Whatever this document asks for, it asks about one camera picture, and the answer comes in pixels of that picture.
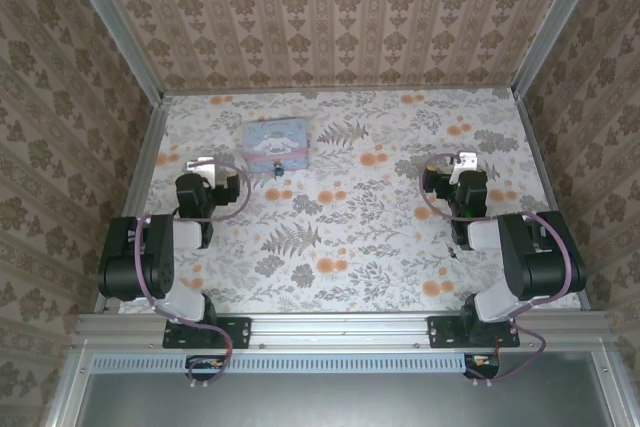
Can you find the black connector board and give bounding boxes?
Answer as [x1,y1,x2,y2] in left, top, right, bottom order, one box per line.
[463,352,501,379]
[185,354,227,382]

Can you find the grey metal panel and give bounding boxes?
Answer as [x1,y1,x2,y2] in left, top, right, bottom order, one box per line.
[47,349,621,427]

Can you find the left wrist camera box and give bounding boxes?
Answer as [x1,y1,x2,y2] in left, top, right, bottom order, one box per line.
[185,156,217,186]

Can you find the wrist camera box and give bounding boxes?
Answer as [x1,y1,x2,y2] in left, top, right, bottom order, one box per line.
[185,156,217,186]
[451,150,479,186]

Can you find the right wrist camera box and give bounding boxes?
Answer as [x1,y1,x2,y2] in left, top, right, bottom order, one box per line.
[451,150,479,186]

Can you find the aluminium side rail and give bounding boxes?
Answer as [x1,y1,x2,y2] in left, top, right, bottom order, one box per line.
[514,91,590,309]
[94,96,170,313]

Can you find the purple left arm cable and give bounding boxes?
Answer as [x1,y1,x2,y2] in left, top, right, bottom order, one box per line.
[134,161,252,391]

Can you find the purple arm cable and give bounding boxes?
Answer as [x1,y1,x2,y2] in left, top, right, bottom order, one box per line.
[134,161,252,391]
[421,152,575,388]

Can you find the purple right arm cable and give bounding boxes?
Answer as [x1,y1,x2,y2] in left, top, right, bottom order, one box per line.
[421,152,575,388]

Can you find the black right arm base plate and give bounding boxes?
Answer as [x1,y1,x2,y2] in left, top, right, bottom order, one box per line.
[428,315,521,350]

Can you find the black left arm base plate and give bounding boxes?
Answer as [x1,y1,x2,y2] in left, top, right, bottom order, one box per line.
[162,315,252,350]

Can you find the aluminium back rail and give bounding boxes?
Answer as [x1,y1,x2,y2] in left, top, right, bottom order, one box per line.
[162,85,517,98]

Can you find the aluminium mounting rail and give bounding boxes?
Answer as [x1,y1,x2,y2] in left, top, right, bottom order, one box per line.
[74,310,619,349]

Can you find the aluminium frame post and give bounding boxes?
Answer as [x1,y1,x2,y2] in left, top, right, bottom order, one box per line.
[510,0,612,99]
[56,0,167,104]

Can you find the white slotted cable duct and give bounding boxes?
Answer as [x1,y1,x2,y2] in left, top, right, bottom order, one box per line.
[92,352,501,375]

